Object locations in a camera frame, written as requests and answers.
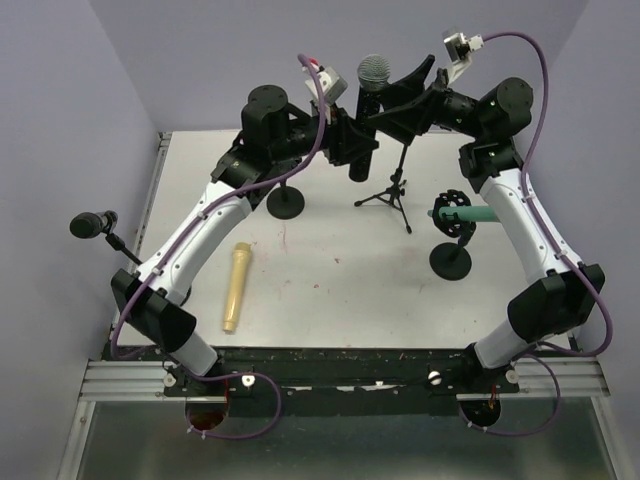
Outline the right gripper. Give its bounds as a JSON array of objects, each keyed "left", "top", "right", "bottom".
[{"left": 367, "top": 55, "right": 488, "bottom": 146}]

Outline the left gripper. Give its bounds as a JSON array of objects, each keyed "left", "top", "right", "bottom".
[{"left": 269, "top": 96, "right": 378, "bottom": 165}]

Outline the black tripod microphone stand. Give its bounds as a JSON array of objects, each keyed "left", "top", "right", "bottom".
[{"left": 354, "top": 145, "right": 413, "bottom": 234}]

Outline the black glitter microphone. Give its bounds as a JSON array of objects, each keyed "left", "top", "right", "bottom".
[{"left": 349, "top": 54, "right": 390, "bottom": 182}]

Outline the round base microphone stand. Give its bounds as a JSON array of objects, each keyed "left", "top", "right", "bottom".
[{"left": 267, "top": 182, "right": 305, "bottom": 220}]

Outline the gold microphone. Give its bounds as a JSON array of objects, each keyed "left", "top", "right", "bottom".
[{"left": 222, "top": 242, "right": 252, "bottom": 334}]

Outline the edge microphone stand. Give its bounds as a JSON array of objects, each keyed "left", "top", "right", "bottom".
[{"left": 100, "top": 210, "right": 142, "bottom": 266}]

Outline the small black microphone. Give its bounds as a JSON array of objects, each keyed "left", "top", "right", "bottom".
[{"left": 69, "top": 210, "right": 118, "bottom": 239}]

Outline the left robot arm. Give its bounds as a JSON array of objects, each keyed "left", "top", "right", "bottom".
[{"left": 111, "top": 81, "right": 380, "bottom": 395}]

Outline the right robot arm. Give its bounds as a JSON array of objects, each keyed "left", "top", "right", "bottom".
[{"left": 357, "top": 55, "right": 605, "bottom": 392}]

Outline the teal microphone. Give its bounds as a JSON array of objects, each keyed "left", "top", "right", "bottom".
[{"left": 428, "top": 206, "right": 499, "bottom": 223}]

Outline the right round base stand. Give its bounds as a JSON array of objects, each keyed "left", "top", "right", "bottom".
[{"left": 428, "top": 188, "right": 477, "bottom": 281}]

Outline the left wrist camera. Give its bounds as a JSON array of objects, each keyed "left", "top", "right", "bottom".
[{"left": 302, "top": 63, "right": 348, "bottom": 106}]

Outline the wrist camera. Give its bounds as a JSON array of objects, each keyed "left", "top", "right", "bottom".
[
  {"left": 443, "top": 30, "right": 484, "bottom": 85},
  {"left": 302, "top": 63, "right": 348, "bottom": 106}
]

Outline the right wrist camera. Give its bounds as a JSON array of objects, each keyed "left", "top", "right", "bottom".
[{"left": 443, "top": 30, "right": 484, "bottom": 85}]

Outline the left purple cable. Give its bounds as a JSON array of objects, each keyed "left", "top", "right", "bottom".
[{"left": 109, "top": 52, "right": 331, "bottom": 441}]

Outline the purple cable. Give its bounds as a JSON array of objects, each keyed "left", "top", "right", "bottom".
[
  {"left": 459, "top": 30, "right": 615, "bottom": 436},
  {"left": 109, "top": 52, "right": 331, "bottom": 441}
]

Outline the black mounting rail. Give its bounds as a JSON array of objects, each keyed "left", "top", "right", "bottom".
[{"left": 115, "top": 347, "right": 519, "bottom": 421}]

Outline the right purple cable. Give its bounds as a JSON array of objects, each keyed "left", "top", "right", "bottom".
[{"left": 459, "top": 30, "right": 615, "bottom": 436}]

